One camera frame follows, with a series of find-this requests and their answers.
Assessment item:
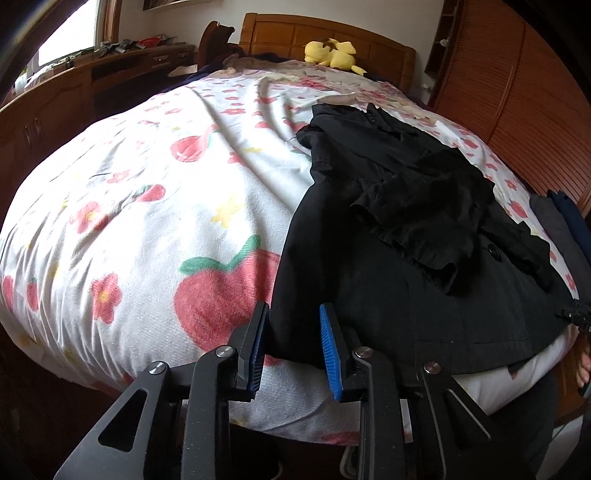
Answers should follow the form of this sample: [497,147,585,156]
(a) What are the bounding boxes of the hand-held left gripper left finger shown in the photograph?
[53,301,271,480]

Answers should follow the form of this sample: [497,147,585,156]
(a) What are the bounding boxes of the bed with strawberry quilt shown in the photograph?
[0,69,580,446]

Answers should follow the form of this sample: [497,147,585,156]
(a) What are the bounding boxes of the yellow plush toy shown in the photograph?
[304,39,368,75]

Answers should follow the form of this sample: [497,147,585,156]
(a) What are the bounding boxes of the beige floral blanket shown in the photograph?
[222,58,416,114]

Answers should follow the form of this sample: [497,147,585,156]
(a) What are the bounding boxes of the window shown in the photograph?
[37,0,121,70]

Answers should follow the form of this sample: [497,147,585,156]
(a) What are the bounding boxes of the wooden chair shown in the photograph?
[198,21,241,65]

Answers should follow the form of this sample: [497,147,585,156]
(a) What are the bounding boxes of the wooden wardrobe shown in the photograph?
[425,0,591,208]

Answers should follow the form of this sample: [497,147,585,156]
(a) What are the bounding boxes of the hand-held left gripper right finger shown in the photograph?
[318,302,536,480]

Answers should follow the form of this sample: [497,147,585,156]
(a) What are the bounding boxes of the person's dark trousers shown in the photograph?
[508,371,580,480]

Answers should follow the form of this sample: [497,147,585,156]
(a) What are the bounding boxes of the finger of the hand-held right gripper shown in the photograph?
[556,300,591,331]

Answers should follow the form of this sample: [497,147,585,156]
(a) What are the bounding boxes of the folded grey garment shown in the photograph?
[529,194,583,278]

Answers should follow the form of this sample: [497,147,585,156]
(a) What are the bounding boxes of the wooden desk cabinet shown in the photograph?
[0,44,197,190]

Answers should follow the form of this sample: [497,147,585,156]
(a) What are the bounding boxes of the person's right hand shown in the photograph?
[577,333,591,398]

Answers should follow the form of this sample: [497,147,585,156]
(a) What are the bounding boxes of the black coat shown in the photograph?
[268,104,580,374]

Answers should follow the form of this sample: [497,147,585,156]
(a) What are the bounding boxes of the folded navy garment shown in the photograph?
[547,188,591,265]

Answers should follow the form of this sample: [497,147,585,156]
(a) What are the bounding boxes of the wooden bed headboard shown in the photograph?
[240,13,416,95]

